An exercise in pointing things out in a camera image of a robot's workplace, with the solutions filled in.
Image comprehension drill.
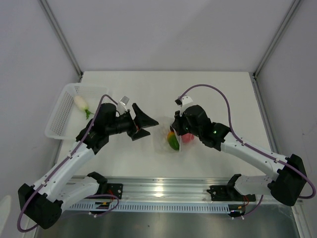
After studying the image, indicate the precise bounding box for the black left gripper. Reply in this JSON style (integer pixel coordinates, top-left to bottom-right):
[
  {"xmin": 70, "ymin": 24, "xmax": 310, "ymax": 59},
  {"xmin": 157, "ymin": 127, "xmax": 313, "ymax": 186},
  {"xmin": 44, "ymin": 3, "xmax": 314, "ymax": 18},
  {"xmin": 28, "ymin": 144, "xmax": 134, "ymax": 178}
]
[{"xmin": 106, "ymin": 104, "xmax": 159, "ymax": 141}]

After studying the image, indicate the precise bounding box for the red toy tomato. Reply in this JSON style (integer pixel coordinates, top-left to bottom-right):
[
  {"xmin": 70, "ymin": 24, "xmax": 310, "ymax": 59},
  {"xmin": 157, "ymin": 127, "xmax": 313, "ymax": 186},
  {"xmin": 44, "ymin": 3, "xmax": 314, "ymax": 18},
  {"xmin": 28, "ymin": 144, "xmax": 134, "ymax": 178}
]
[{"xmin": 181, "ymin": 133, "xmax": 195, "ymax": 144}]

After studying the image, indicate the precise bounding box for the clear zip top bag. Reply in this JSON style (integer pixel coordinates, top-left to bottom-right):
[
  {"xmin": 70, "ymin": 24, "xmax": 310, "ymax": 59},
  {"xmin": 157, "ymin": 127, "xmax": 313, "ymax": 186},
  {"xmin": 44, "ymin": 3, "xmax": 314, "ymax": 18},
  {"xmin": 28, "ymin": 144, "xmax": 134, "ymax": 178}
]
[{"xmin": 152, "ymin": 116, "xmax": 195, "ymax": 154}]

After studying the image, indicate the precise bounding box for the orange green toy mango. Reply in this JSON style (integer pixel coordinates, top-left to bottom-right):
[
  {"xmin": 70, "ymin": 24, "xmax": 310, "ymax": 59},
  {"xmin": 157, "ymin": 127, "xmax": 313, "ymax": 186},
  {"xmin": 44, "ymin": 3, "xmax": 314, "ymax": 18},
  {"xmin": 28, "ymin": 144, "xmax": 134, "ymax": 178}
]
[{"xmin": 167, "ymin": 131, "xmax": 179, "ymax": 151}]

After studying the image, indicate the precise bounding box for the white perforated plastic basket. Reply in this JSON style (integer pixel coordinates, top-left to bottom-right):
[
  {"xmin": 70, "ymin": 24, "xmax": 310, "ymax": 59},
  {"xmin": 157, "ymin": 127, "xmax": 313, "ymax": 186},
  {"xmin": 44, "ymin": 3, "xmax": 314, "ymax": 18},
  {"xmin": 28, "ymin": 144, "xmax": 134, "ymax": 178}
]
[{"xmin": 45, "ymin": 83, "xmax": 112, "ymax": 141}]

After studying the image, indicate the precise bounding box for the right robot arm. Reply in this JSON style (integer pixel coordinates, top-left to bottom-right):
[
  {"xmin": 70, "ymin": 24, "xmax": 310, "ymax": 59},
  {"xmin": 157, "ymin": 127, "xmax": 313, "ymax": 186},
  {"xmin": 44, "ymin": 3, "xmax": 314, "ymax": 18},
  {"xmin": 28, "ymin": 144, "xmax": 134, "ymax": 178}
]
[{"xmin": 171, "ymin": 105, "xmax": 307, "ymax": 206}]

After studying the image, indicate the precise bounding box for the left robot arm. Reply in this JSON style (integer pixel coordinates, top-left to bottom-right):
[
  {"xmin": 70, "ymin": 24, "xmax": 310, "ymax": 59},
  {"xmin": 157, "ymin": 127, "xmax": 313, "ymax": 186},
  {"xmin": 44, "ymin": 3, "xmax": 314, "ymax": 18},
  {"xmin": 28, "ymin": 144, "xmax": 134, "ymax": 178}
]
[{"xmin": 18, "ymin": 103, "xmax": 159, "ymax": 229}]

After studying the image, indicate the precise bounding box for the white toy radish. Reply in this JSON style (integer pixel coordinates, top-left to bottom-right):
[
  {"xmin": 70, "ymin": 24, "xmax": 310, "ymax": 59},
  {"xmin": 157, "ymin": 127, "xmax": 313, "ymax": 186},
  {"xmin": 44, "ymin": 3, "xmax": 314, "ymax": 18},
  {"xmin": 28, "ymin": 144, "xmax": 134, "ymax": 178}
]
[{"xmin": 73, "ymin": 96, "xmax": 94, "ymax": 119}]

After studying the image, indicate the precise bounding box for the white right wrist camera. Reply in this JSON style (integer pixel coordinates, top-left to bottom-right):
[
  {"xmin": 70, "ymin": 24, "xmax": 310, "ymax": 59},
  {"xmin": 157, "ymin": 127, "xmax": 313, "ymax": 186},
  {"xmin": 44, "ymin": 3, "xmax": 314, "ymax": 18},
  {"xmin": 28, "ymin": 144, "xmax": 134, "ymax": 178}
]
[{"xmin": 175, "ymin": 95, "xmax": 193, "ymax": 114}]

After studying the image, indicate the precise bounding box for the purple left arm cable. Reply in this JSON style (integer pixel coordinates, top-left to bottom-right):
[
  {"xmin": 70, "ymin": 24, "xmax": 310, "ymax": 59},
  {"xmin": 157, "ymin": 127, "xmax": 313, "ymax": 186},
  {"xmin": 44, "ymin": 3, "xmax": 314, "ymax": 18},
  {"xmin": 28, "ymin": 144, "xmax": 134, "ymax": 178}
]
[{"xmin": 16, "ymin": 94, "xmax": 121, "ymax": 233}]

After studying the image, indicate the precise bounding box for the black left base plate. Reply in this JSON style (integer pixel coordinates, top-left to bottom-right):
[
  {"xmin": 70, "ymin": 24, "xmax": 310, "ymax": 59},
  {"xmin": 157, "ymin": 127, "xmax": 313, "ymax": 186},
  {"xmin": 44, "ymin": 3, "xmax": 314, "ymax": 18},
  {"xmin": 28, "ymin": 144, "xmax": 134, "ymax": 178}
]
[{"xmin": 97, "ymin": 183, "xmax": 123, "ymax": 199}]

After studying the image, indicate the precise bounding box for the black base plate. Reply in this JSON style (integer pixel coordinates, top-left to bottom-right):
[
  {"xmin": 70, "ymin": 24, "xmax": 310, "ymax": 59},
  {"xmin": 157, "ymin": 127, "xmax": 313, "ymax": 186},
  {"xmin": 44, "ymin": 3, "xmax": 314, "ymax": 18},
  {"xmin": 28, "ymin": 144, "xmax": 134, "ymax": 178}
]
[
  {"xmin": 207, "ymin": 185, "xmax": 256, "ymax": 202},
  {"xmin": 97, "ymin": 183, "xmax": 123, "ymax": 199}
]

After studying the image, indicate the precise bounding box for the aluminium mounting rail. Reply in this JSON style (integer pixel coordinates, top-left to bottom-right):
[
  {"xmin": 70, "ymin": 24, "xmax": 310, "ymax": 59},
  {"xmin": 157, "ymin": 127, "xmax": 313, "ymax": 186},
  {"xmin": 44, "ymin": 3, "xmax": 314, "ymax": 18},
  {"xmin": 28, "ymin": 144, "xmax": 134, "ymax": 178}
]
[{"xmin": 107, "ymin": 178, "xmax": 228, "ymax": 203}]

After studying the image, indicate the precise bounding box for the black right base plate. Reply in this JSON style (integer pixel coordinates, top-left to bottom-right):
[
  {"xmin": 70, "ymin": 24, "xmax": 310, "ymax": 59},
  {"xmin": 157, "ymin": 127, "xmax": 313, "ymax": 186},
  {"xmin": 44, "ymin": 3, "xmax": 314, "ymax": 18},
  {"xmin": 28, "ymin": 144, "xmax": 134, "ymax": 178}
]
[{"xmin": 207, "ymin": 185, "xmax": 256, "ymax": 202}]

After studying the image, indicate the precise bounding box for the white slotted cable duct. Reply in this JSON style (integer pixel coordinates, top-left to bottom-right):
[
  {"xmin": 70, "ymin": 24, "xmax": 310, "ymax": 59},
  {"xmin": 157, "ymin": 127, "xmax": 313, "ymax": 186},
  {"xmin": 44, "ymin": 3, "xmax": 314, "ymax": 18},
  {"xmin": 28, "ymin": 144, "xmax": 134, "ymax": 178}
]
[{"xmin": 66, "ymin": 201, "xmax": 230, "ymax": 214}]

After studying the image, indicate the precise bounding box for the right aluminium frame post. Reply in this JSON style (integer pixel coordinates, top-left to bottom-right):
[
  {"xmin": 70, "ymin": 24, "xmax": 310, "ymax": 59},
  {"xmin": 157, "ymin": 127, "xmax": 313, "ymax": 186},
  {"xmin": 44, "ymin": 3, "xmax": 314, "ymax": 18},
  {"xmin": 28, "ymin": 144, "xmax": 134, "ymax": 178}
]
[{"xmin": 253, "ymin": 0, "xmax": 304, "ymax": 80}]

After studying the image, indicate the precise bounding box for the aluminium frame post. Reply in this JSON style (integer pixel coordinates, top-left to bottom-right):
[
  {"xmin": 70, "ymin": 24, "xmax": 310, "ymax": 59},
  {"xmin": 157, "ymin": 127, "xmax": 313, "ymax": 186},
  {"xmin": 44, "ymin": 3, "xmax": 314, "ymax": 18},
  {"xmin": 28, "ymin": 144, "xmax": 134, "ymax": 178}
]
[
  {"xmin": 38, "ymin": 0, "xmax": 83, "ymax": 82},
  {"xmin": 253, "ymin": 0, "xmax": 304, "ymax": 80}
]

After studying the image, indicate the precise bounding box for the left aluminium frame post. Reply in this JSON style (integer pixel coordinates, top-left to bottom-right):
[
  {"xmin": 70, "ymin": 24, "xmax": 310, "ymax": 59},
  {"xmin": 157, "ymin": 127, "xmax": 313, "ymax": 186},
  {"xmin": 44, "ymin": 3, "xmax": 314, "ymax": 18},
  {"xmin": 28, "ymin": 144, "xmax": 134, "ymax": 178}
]
[{"xmin": 38, "ymin": 0, "xmax": 83, "ymax": 82}]

